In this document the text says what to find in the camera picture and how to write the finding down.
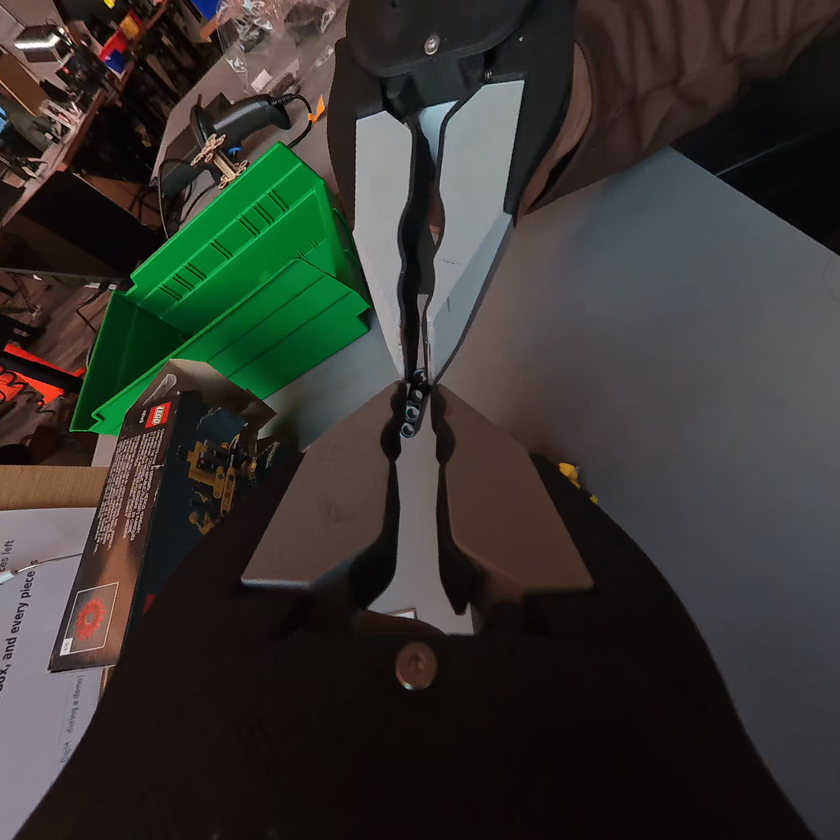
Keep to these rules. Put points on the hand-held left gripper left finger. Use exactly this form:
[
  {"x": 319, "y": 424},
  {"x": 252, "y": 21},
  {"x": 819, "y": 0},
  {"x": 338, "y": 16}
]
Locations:
[{"x": 328, "y": 512}]

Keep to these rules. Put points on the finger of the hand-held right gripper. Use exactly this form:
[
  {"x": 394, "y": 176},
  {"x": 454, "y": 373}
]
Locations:
[
  {"x": 380, "y": 229},
  {"x": 476, "y": 197}
]

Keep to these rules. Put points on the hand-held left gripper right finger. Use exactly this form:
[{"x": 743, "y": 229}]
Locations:
[{"x": 505, "y": 518}]

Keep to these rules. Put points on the yellow lego bulldozer model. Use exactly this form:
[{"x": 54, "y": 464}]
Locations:
[{"x": 574, "y": 476}]

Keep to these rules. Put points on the black lego beam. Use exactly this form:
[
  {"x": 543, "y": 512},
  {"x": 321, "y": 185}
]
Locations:
[{"x": 412, "y": 410}]

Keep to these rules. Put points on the person's right forearm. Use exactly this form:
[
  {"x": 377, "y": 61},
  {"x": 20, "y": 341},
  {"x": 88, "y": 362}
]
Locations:
[{"x": 656, "y": 65}]

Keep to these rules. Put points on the dark lego box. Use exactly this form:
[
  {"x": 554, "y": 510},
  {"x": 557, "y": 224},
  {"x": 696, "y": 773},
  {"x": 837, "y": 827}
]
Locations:
[{"x": 131, "y": 492}]

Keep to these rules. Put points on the orange tag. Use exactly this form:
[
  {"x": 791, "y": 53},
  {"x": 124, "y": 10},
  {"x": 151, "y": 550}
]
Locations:
[{"x": 317, "y": 108}]

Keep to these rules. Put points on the clear plastic bags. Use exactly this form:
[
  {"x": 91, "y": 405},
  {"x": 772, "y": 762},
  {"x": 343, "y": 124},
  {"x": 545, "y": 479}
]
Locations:
[{"x": 262, "y": 19}]

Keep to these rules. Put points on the green plastic bin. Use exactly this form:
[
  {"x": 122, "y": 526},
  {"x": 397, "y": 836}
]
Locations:
[{"x": 229, "y": 262}]

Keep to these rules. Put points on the tan lattice model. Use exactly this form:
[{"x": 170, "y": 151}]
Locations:
[{"x": 220, "y": 157}]

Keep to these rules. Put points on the brown cardboard board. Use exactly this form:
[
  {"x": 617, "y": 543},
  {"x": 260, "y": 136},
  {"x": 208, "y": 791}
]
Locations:
[{"x": 46, "y": 485}]

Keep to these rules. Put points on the white instruction sheet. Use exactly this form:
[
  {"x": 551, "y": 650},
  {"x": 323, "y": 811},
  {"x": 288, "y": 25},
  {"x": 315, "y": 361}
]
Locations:
[{"x": 33, "y": 656}]

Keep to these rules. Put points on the orange red sign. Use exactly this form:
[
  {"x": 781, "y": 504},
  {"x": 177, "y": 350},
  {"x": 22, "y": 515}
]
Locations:
[{"x": 26, "y": 380}]

